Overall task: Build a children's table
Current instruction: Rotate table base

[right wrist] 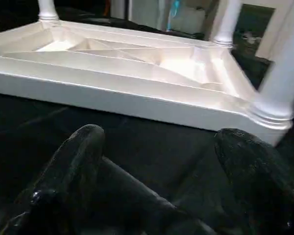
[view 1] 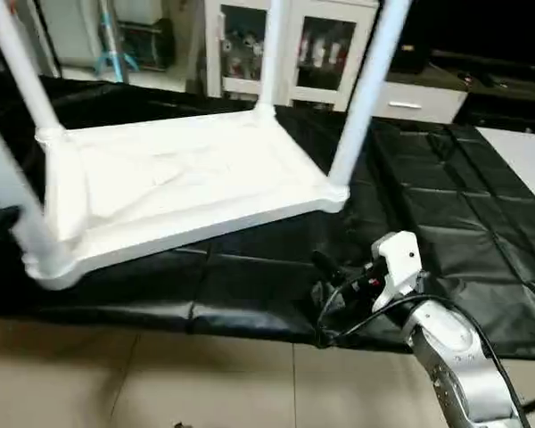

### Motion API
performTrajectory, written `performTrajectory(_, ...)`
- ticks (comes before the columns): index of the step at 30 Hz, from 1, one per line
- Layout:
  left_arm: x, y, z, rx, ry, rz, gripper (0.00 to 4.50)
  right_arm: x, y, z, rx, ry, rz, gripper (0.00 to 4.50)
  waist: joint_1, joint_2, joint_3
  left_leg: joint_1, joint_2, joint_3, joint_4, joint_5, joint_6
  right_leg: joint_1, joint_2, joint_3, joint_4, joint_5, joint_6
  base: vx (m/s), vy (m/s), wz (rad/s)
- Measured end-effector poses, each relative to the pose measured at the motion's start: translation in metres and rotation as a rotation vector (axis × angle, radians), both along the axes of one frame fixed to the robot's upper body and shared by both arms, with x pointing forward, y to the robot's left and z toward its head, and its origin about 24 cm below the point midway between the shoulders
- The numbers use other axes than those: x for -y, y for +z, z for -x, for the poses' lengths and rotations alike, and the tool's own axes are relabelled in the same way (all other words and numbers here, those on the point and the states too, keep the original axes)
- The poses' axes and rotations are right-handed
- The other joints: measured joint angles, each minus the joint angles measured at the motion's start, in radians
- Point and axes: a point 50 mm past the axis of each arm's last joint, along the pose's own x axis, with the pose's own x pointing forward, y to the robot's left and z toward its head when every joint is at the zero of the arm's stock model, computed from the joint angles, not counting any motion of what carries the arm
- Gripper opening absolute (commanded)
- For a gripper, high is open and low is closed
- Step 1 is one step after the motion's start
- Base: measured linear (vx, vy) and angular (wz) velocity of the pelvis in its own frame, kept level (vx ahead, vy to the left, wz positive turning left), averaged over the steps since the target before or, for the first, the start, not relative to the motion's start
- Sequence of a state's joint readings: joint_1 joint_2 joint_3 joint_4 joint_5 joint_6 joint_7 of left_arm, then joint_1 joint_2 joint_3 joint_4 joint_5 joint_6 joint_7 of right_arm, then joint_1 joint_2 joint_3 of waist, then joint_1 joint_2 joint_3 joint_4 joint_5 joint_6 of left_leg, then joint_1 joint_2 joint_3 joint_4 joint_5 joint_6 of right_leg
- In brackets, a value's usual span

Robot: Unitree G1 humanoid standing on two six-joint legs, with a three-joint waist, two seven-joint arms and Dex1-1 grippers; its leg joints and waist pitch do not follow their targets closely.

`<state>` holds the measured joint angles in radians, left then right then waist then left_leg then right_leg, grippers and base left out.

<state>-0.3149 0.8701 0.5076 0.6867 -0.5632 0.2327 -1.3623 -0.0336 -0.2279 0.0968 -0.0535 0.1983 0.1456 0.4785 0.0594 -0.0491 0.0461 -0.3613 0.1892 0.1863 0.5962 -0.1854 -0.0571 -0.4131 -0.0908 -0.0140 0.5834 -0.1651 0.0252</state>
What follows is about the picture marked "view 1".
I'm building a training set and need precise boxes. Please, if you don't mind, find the white plastic table top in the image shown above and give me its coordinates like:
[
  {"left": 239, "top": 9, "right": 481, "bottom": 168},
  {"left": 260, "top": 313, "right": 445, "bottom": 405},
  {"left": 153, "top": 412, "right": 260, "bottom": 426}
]
[{"left": 22, "top": 107, "right": 350, "bottom": 292}]

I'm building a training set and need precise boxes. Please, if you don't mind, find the black work mat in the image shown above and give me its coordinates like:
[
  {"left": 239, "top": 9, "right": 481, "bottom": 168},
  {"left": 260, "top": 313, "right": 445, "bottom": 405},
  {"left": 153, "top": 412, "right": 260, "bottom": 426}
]
[{"left": 0, "top": 76, "right": 535, "bottom": 362}]

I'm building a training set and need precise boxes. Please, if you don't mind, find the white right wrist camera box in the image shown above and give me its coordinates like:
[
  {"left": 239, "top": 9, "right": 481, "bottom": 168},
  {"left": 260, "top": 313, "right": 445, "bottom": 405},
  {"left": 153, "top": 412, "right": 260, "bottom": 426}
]
[{"left": 372, "top": 232, "right": 423, "bottom": 311}]

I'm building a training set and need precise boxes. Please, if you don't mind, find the white glass door cabinet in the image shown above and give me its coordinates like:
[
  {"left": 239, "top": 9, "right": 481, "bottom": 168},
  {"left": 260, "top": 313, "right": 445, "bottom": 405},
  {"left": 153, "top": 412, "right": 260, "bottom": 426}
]
[{"left": 203, "top": 0, "right": 380, "bottom": 113}]

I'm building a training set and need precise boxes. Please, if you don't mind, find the storage rack with items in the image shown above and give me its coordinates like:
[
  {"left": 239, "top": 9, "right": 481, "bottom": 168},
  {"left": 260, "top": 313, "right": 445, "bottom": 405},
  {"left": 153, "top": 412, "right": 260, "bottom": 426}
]
[{"left": 89, "top": 0, "right": 176, "bottom": 74}]

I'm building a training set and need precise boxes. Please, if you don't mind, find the white drawer unit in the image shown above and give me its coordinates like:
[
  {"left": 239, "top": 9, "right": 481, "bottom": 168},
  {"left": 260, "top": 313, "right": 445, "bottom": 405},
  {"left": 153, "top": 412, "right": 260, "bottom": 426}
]
[{"left": 374, "top": 80, "right": 469, "bottom": 124}]

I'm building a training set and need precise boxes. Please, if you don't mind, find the white flat panel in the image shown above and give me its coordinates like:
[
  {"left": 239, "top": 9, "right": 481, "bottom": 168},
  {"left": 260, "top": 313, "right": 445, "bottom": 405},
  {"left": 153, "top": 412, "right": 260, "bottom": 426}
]
[{"left": 477, "top": 127, "right": 535, "bottom": 217}]

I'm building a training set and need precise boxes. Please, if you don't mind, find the white plastic table leg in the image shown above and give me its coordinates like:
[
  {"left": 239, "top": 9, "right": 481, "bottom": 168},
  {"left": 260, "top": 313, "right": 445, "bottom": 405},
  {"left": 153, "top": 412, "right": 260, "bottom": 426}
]
[
  {"left": 325, "top": 0, "right": 413, "bottom": 211},
  {"left": 0, "top": 0, "right": 65, "bottom": 149},
  {"left": 0, "top": 107, "right": 77, "bottom": 288},
  {"left": 257, "top": 0, "right": 292, "bottom": 122}
]

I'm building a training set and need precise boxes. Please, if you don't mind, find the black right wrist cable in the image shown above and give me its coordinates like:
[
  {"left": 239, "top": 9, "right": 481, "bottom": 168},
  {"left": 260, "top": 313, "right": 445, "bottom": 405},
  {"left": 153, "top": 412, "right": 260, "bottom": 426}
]
[{"left": 317, "top": 267, "right": 518, "bottom": 404}]

